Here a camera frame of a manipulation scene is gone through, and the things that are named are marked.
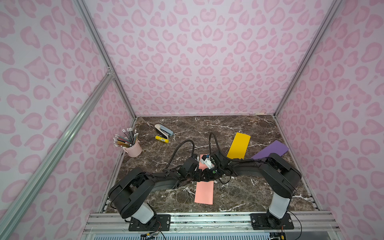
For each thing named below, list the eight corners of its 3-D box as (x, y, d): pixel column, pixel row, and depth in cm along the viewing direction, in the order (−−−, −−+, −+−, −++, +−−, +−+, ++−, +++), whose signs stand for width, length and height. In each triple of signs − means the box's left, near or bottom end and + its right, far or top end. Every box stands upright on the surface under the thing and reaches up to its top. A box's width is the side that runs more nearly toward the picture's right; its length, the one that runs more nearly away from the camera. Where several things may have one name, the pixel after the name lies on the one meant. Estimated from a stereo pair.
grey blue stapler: (153, 130, 114) (152, 126, 111) (159, 125, 117) (158, 122, 114) (167, 140, 108) (166, 137, 105) (173, 134, 111) (172, 131, 108)
